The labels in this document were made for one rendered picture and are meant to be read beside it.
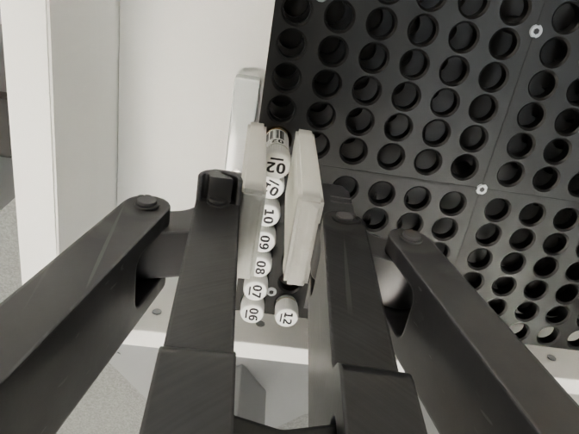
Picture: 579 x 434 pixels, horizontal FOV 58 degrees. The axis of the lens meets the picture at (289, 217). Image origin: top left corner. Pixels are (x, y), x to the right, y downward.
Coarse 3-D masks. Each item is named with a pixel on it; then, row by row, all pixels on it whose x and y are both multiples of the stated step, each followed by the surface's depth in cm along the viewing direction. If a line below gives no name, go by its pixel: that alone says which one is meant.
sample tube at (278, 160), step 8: (272, 128) 24; (280, 128) 24; (272, 136) 23; (280, 136) 23; (272, 144) 22; (280, 144) 22; (288, 144) 23; (272, 152) 21; (280, 152) 21; (288, 152) 21; (272, 160) 21; (280, 160) 21; (288, 160) 21; (272, 168) 21; (280, 168) 21; (288, 168) 21; (272, 176) 21; (280, 176) 21
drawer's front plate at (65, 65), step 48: (0, 0) 19; (48, 0) 19; (96, 0) 24; (48, 48) 20; (96, 48) 25; (48, 96) 20; (96, 96) 26; (48, 144) 21; (96, 144) 27; (48, 192) 22; (96, 192) 28; (48, 240) 23
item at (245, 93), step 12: (240, 84) 28; (252, 84) 28; (240, 96) 28; (252, 96) 28; (240, 108) 29; (252, 108) 29; (240, 120) 29; (252, 120) 29; (228, 132) 29; (240, 132) 29; (228, 144) 30; (240, 144) 30; (228, 156) 30; (240, 156) 30; (228, 168) 30; (240, 168) 30
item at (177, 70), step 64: (128, 0) 27; (192, 0) 27; (256, 0) 27; (128, 64) 29; (192, 64) 29; (256, 64) 29; (128, 128) 30; (192, 128) 30; (128, 192) 32; (192, 192) 32; (576, 384) 32
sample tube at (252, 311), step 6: (246, 300) 27; (258, 300) 27; (240, 306) 27; (246, 306) 27; (252, 306) 27; (258, 306) 27; (264, 306) 27; (240, 312) 27; (246, 312) 27; (252, 312) 27; (258, 312) 27; (264, 312) 27; (246, 318) 27; (252, 318) 27; (258, 318) 27
